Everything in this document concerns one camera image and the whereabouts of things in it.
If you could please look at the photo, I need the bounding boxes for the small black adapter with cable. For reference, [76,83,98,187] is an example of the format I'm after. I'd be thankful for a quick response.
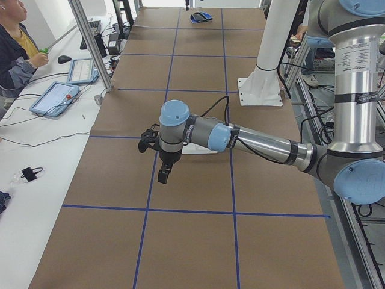
[21,167,44,182]

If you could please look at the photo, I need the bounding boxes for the black keyboard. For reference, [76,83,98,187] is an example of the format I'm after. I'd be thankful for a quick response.
[79,20,102,51]

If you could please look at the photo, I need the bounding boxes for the blue grey towel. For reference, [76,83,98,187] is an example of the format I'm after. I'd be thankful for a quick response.
[190,11,213,23]

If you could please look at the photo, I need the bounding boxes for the aluminium frame post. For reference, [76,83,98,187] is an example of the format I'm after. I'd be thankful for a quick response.
[68,0,112,92]

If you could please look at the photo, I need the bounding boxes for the black power brick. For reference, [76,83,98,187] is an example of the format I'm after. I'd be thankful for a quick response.
[107,33,120,55]

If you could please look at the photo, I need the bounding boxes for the seated person in grey jacket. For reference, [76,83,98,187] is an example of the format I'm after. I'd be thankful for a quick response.
[1,1,49,98]

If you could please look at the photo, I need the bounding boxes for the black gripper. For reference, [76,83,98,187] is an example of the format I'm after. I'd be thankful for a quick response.
[158,150,182,184]

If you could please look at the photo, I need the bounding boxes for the black computer mouse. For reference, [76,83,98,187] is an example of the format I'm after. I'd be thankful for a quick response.
[57,55,72,64]

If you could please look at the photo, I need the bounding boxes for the far teach pendant tablet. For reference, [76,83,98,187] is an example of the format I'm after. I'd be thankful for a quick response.
[67,58,99,85]

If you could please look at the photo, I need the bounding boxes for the near teach pendant tablet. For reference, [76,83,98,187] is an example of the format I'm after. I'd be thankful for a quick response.
[29,81,80,117]

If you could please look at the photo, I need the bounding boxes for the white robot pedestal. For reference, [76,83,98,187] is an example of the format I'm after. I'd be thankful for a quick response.
[238,0,300,107]

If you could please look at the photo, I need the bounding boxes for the standing person background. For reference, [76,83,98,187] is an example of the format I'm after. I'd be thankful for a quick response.
[295,22,335,87]

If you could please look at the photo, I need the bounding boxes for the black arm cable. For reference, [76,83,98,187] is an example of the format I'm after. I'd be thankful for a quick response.
[200,95,289,165]

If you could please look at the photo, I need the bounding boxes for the white towel rack base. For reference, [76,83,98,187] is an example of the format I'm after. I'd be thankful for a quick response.
[182,143,217,154]

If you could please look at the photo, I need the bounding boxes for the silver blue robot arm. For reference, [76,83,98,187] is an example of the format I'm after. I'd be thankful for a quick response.
[158,1,384,205]

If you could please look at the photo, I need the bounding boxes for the teach pendant tablet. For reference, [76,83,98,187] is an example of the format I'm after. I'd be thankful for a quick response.
[67,58,99,85]
[29,81,80,117]

